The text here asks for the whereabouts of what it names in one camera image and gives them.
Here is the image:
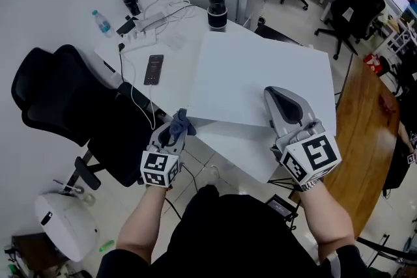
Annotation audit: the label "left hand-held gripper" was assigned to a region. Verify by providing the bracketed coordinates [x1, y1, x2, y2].
[139, 122, 188, 188]

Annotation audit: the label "black floor cable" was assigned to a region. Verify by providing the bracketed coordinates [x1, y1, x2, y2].
[164, 165, 200, 221]

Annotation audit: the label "black metal stand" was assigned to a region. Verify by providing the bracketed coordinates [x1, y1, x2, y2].
[356, 233, 417, 268]

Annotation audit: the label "white round appliance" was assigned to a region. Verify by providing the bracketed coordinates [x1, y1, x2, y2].
[33, 191, 100, 263]

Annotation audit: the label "black padded office chair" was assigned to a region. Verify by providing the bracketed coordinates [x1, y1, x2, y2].
[10, 43, 171, 191]

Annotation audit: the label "person's left forearm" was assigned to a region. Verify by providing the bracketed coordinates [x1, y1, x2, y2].
[115, 185, 168, 266]

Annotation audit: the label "white tangled cables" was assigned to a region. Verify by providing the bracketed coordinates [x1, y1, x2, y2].
[142, 0, 197, 31]

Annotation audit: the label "black power adapter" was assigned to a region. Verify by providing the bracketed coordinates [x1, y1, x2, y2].
[115, 16, 139, 37]

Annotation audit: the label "person's black shirt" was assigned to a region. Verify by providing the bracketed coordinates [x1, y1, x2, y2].
[97, 184, 373, 278]

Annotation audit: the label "black insulated bottle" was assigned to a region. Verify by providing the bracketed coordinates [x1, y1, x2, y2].
[207, 0, 229, 33]

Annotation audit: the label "wooden table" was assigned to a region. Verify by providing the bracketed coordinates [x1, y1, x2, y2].
[320, 56, 401, 239]

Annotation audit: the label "clear plastic water bottle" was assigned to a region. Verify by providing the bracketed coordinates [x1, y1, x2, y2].
[91, 9, 113, 38]

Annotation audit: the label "person's right forearm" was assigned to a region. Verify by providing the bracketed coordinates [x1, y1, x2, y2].
[300, 180, 356, 266]

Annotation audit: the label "white charging cable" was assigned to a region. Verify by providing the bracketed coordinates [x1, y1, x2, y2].
[129, 54, 158, 132]

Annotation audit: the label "black smartphone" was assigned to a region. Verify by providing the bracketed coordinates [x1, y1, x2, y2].
[143, 53, 165, 87]

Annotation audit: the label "black recorder box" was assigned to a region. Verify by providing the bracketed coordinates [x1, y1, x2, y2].
[264, 193, 295, 217]

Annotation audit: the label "white box appliance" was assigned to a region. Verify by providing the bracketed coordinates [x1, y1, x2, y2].
[187, 31, 338, 138]

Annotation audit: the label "clear plastic bag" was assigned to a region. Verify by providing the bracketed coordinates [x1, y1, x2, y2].
[160, 31, 188, 51]

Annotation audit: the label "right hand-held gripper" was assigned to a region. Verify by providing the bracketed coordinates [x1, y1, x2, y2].
[263, 85, 343, 188]

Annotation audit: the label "white folding rack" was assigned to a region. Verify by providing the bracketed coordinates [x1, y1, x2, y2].
[374, 19, 412, 57]

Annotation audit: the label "grey cloth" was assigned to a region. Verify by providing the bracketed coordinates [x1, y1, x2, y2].
[169, 107, 198, 139]

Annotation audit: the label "green plastic bottle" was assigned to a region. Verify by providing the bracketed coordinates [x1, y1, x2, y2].
[98, 238, 116, 253]

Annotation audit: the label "small black travel mug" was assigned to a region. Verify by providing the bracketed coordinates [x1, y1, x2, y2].
[120, 0, 143, 17]

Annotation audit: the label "metal wristwatch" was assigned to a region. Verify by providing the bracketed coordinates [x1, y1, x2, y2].
[299, 178, 324, 193]

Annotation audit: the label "grey power strip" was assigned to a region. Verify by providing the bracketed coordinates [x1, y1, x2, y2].
[134, 11, 166, 31]

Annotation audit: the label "red white bag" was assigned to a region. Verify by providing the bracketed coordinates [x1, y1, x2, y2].
[362, 53, 382, 76]

